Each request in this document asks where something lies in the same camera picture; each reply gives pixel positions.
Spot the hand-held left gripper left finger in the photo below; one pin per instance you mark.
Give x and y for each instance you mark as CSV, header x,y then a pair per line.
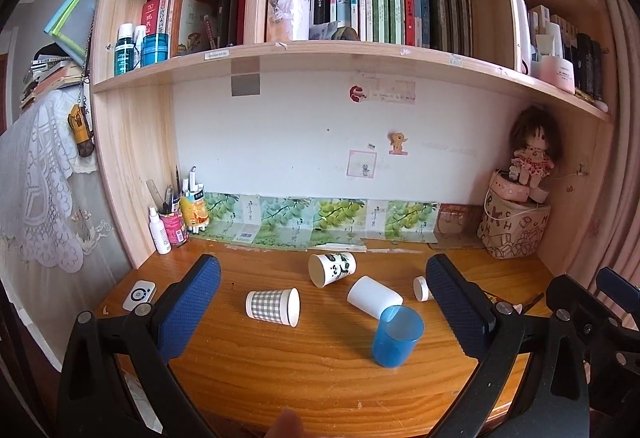
x,y
192,305

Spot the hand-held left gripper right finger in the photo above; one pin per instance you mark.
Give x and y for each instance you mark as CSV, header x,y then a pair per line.
x,y
457,305

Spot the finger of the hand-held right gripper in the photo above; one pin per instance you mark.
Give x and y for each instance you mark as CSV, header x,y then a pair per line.
x,y
620,285

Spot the grey checked paper cup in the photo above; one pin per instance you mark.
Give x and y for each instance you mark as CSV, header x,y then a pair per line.
x,y
272,306

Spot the plain white cup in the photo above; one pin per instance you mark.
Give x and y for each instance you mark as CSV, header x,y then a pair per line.
x,y
372,296

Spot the white panda print cup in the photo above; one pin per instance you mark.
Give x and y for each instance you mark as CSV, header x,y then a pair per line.
x,y
332,268

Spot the blue plastic cup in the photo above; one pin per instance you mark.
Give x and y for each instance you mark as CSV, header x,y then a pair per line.
x,y
396,338

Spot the row of upright books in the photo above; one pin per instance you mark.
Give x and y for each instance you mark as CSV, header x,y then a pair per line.
x,y
390,3

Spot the person's left hand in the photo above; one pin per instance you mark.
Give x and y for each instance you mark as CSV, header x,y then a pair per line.
x,y
285,425

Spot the white rounded device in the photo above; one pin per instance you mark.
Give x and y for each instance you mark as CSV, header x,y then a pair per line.
x,y
139,295

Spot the white plastic bottle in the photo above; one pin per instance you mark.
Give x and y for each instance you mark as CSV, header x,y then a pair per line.
x,y
160,233

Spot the pink pen holder can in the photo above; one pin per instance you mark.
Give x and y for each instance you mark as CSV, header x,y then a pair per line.
x,y
173,228

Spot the brown cardboard piece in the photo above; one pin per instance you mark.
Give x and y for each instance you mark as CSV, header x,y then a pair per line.
x,y
457,225

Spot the letter print canvas bag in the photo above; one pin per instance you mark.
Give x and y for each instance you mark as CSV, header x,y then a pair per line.
x,y
512,230

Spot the clear plastic ruler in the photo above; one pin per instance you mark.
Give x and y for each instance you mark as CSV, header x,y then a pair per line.
x,y
154,195

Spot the pink round box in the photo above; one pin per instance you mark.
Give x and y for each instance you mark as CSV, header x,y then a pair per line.
x,y
515,190

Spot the green grape print paper strip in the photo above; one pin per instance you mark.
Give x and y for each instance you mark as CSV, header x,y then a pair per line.
x,y
330,218

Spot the brown haired rag doll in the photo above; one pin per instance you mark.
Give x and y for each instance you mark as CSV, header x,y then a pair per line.
x,y
534,143

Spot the pink square sticker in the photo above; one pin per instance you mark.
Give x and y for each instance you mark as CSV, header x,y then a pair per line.
x,y
362,164

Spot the orange bear sticker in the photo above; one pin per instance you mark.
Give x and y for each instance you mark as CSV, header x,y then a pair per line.
x,y
397,143

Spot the wooden bookshelf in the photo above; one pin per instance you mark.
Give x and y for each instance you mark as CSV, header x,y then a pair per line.
x,y
132,138

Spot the pink curtain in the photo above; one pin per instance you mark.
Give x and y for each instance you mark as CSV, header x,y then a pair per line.
x,y
617,93

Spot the white lace cloth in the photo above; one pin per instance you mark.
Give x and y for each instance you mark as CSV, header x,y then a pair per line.
x,y
35,178

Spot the dark cosmetic bottles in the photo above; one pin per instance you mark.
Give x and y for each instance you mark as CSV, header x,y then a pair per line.
x,y
589,65

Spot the pink cream jar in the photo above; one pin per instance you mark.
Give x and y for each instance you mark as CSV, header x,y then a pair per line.
x,y
554,72

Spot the grey tape square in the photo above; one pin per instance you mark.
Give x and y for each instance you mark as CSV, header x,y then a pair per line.
x,y
246,78

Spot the white cosmetic tube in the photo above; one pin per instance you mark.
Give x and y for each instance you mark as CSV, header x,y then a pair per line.
x,y
554,40

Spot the blue glass jar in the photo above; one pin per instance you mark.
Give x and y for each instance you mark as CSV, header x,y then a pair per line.
x,y
155,49

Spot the teal bottle with white cap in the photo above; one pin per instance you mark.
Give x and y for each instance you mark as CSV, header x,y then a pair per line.
x,y
123,52

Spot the tall white bottle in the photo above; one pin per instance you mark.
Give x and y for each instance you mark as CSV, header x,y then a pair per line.
x,y
523,35

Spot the stack of lying books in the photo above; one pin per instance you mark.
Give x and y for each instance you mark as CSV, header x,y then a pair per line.
x,y
50,78

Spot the red and dark book row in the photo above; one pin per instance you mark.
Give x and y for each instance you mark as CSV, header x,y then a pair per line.
x,y
197,20

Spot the green plastic folder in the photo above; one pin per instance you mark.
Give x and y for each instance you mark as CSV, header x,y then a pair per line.
x,y
75,8

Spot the red wall sticker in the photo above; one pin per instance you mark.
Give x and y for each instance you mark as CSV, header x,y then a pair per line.
x,y
356,93

